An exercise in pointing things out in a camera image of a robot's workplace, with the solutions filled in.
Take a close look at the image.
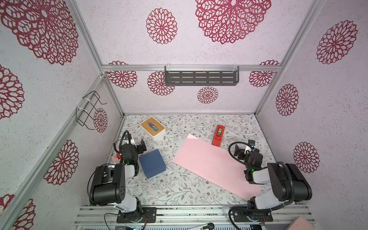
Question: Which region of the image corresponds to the dark blue gift box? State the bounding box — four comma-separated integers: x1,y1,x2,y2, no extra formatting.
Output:
139,149,166,179

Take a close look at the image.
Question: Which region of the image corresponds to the pink wrapping paper sheet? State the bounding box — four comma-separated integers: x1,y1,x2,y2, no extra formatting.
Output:
172,134,261,200

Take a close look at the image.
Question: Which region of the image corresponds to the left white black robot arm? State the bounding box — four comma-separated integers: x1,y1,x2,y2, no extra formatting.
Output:
87,139,148,222

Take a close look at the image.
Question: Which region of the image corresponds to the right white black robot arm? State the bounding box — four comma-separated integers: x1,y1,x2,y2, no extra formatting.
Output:
228,141,312,229

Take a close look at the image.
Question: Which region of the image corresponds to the white box with wooden lid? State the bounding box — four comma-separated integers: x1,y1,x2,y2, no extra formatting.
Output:
140,117,166,141

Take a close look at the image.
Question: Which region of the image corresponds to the blue item on wooden lid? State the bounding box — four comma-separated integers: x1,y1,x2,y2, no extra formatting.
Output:
148,122,159,132

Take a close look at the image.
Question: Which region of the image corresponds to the red tape dispenser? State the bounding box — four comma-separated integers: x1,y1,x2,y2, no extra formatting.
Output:
212,125,225,147

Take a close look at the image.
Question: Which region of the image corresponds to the pink object bottom right corner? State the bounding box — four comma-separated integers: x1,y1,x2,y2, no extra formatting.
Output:
286,216,314,230

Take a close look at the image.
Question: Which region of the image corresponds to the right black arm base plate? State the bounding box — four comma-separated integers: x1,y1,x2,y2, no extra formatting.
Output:
231,207,273,222

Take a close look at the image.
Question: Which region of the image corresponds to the black wire wall rack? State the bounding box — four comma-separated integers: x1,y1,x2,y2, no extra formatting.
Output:
75,91,107,130

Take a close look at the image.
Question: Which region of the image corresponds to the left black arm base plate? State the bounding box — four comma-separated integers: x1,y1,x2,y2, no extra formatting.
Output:
117,207,157,224

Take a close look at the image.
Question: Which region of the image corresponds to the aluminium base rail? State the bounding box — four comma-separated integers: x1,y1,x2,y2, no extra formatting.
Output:
73,204,316,230

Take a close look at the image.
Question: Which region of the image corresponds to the black knob handle front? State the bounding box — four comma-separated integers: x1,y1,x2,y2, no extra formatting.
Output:
187,222,215,230

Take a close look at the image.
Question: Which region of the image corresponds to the grey slotted wall shelf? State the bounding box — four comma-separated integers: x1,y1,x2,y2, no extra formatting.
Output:
164,66,239,86

